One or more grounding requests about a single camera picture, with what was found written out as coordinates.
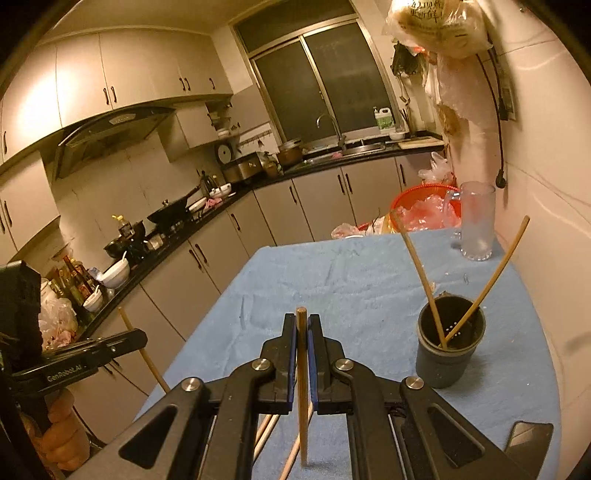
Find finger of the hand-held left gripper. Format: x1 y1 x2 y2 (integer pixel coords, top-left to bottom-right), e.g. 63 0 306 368
95 329 149 360

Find wooden cutting board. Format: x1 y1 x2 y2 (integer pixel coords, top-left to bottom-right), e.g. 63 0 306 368
398 136 444 149

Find red plastic basket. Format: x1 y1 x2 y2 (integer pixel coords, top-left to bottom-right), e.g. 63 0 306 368
390 185 462 232

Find black cable with plug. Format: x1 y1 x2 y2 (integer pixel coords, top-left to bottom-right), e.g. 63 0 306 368
475 48 509 189

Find white detergent jug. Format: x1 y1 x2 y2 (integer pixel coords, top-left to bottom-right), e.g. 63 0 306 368
373 106 393 136

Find steel sink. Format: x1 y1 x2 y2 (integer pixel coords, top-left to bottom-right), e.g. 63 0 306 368
302 141 386 164

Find white lower cabinets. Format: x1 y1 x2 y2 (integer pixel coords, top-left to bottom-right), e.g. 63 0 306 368
69 154 455 444

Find large white bowl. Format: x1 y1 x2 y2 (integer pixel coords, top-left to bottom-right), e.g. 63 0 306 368
100 258 131 289

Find person's left hand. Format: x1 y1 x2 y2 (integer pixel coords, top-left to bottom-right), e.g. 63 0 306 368
39 389 89 475

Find clear glass mug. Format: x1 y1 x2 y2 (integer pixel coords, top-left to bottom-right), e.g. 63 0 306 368
445 181 497 262

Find hanging bag of flatbread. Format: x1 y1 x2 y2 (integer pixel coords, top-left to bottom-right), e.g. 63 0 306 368
385 0 494 58

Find kitchen window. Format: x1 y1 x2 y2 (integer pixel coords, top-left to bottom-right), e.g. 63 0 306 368
233 0 402 146

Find small wall shelf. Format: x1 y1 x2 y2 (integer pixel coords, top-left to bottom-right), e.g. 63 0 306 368
205 99 234 139

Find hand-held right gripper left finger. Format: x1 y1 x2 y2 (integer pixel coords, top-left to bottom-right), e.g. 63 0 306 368
69 313 298 480

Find white cabinets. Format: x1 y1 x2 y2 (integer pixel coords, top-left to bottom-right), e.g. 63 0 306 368
0 28 234 162
69 154 455 444

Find blue towel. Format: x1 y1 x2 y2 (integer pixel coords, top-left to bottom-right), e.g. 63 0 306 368
134 228 561 480

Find dark utensil holder cup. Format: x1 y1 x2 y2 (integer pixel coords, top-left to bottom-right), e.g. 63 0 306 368
416 295 487 389

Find white plastic bag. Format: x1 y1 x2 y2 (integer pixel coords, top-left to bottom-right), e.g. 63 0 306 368
418 152 455 185

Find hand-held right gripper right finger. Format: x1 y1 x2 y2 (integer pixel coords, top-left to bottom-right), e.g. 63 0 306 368
307 313 537 480

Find white upper cabinets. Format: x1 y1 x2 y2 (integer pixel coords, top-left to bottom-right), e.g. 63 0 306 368
0 28 234 162

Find metal rice cooker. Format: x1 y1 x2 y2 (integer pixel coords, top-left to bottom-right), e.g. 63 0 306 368
222 154 262 184

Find group of sauce bottles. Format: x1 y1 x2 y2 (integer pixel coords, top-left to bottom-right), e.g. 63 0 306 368
46 256 100 308

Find brown cooking pot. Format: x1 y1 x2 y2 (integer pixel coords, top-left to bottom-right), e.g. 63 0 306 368
276 139 304 168

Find black kitchen countertop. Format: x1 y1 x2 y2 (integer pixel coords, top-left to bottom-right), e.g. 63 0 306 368
78 136 446 342

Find hanging clear plastic bag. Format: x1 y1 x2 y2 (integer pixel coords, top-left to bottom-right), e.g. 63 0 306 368
425 51 485 139

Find black range hood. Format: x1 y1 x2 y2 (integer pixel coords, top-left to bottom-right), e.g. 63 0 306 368
53 106 176 180

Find black wok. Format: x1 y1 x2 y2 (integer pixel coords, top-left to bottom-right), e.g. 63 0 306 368
147 185 204 227

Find chrome sink faucet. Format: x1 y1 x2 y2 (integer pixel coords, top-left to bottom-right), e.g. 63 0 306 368
316 114 347 151

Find crumpled plastic bag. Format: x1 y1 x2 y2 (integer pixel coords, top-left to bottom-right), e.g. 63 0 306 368
39 295 79 349

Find black smartphone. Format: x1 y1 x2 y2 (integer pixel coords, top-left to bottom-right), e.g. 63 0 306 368
502 421 554 478

